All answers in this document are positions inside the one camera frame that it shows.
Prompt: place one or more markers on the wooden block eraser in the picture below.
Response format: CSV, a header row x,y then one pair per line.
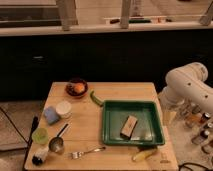
x,y
128,126

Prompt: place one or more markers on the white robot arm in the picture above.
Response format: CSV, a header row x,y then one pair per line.
x,y
182,84

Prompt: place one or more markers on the orange fruit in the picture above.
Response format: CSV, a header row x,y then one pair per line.
x,y
79,87

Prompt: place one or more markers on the dark red bowl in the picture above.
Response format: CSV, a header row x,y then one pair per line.
x,y
70,87

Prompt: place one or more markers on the white round container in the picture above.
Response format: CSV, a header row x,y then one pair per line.
x,y
63,109

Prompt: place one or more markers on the green plastic tray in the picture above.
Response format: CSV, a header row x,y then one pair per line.
x,y
147,132

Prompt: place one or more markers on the silver fork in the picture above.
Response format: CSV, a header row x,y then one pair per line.
x,y
78,154

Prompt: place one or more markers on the metal measuring cup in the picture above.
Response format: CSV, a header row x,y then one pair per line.
x,y
56,144

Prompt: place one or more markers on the green plastic cup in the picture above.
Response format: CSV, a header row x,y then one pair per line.
x,y
40,136

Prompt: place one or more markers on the spice bottles rack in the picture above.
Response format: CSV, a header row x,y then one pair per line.
x,y
195,119

